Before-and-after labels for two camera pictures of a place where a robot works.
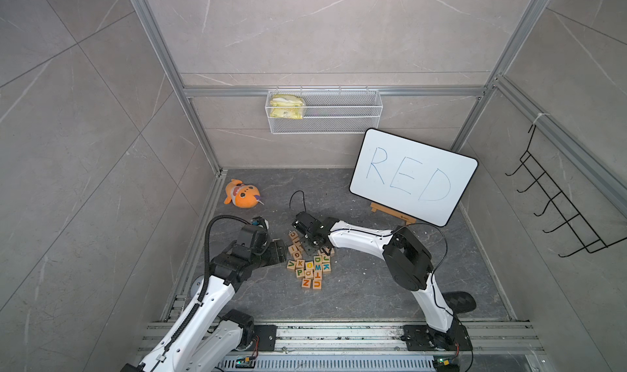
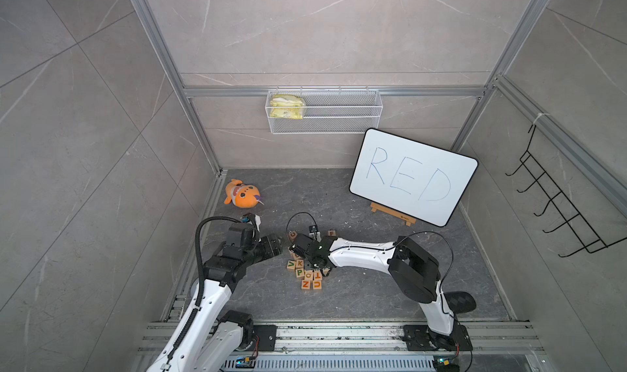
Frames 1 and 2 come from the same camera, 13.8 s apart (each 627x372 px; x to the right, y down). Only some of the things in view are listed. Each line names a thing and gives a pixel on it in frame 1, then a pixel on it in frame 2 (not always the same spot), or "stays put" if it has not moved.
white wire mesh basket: (323, 112) stays put
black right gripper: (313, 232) → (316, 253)
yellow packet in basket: (286, 106) stays put
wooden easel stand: (406, 219) stays put
